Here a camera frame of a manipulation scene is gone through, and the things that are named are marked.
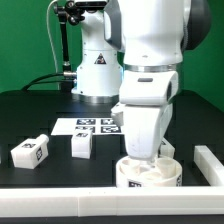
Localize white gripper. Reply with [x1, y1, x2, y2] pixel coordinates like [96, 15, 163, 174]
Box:
[111, 70, 179, 161]

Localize white round stool seat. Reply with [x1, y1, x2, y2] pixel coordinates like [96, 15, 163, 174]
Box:
[116, 156, 182, 188]

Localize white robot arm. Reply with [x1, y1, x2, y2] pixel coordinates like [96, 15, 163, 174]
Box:
[73, 0, 211, 160]

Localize white marker sheet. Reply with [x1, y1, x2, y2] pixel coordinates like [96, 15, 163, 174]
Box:
[51, 118, 122, 136]

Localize white right fence bar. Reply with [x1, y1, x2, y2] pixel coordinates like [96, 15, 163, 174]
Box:
[194, 145, 224, 187]

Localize white fence bar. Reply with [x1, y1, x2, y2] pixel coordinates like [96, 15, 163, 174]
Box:
[194, 145, 224, 187]
[0, 187, 224, 218]

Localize white front fence bar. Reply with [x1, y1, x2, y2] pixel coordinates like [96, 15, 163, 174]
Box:
[0, 187, 224, 218]

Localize black cables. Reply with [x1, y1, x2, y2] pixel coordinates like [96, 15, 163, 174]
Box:
[21, 70, 78, 92]

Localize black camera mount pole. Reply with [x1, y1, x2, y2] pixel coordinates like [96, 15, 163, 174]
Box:
[54, 0, 107, 89]

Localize white cable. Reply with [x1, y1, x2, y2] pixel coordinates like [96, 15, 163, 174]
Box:
[45, 0, 60, 74]

